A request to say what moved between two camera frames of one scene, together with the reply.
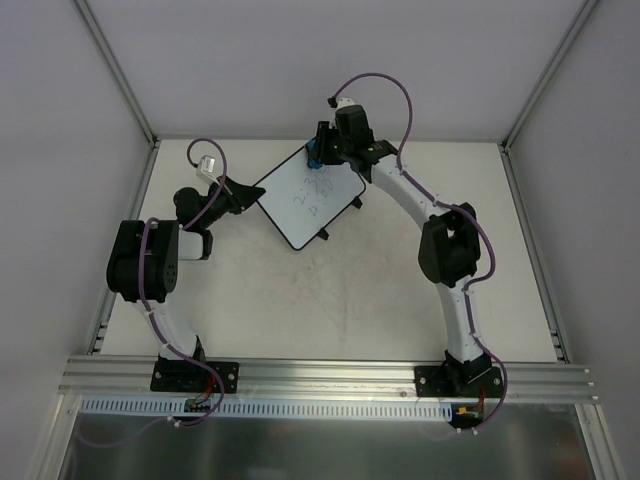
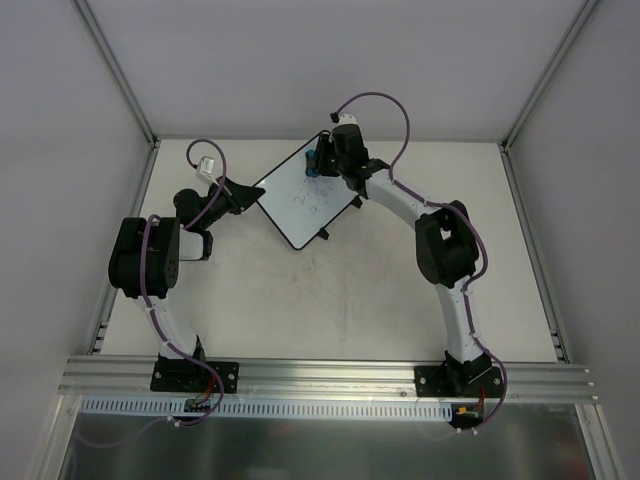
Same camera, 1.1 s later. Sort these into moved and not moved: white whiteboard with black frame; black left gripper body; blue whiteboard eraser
Moved: blue whiteboard eraser
Not moved: black left gripper body; white whiteboard with black frame
